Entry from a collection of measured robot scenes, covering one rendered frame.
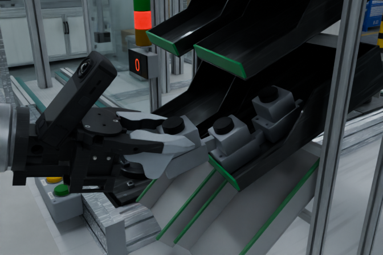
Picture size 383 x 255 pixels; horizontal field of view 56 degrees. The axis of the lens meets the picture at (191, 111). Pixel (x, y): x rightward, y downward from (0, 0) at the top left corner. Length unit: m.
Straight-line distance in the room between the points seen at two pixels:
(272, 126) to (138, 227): 0.46
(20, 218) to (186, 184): 0.50
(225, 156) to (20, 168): 0.27
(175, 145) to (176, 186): 0.34
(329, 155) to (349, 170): 0.76
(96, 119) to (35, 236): 0.61
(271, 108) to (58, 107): 0.29
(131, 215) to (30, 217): 0.33
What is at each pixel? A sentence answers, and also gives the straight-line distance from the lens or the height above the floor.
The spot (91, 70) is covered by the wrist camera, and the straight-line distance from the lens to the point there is 0.40.
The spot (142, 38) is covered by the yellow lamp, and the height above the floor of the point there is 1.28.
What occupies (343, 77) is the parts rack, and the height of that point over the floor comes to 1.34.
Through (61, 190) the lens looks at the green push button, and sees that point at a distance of 0.95.
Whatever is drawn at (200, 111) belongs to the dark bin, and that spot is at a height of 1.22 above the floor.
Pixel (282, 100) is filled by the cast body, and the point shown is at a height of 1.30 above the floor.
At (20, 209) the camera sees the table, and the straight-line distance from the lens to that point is 1.12.
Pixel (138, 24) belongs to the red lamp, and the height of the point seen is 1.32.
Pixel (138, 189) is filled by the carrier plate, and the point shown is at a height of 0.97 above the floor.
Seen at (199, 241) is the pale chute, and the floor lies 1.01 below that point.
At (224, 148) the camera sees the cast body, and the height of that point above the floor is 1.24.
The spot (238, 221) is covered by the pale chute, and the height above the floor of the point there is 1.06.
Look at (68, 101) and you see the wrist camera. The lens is 0.41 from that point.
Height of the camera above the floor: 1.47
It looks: 22 degrees down
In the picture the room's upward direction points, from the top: straight up
